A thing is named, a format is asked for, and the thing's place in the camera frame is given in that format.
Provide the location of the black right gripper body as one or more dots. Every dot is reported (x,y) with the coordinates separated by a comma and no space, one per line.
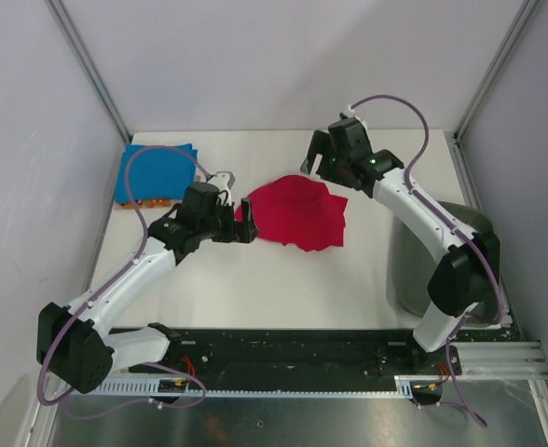
(335,166)

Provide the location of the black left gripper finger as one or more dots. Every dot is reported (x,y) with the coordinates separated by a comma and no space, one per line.
(248,232)
(246,210)

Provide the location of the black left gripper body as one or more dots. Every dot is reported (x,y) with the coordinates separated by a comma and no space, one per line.
(221,225)

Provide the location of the red t shirt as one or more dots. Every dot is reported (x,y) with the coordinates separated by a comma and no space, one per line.
(295,210)

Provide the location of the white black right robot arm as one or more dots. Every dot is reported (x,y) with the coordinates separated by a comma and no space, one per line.
(467,261)

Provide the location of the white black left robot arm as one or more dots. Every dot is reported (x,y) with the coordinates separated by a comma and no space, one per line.
(77,343)

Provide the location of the folded orange patterned t shirt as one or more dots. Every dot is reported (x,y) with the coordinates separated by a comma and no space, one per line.
(148,203)

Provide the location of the folded blue t shirt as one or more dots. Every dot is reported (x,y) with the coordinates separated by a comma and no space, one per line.
(157,174)

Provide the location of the dark green plastic tray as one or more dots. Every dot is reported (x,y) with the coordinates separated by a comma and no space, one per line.
(411,266)

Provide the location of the aluminium profile crossbar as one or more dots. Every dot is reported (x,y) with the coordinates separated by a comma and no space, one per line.
(502,361)

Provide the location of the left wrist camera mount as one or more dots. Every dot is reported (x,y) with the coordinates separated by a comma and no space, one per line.
(223,180)

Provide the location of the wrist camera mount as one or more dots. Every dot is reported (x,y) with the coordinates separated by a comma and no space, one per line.
(349,112)
(223,180)

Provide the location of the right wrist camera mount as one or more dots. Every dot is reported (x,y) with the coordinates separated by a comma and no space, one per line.
(349,112)

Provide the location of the right aluminium frame post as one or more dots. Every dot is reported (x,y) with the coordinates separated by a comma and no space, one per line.
(508,45)

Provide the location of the aluminium frame post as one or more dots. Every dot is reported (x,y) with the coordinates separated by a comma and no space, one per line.
(508,45)
(80,50)

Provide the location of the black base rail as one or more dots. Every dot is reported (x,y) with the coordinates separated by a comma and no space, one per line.
(305,360)

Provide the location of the grey slotted cable duct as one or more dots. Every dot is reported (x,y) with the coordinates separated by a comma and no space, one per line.
(160,386)

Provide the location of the left aluminium frame post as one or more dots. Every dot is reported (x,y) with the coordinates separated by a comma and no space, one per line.
(80,50)

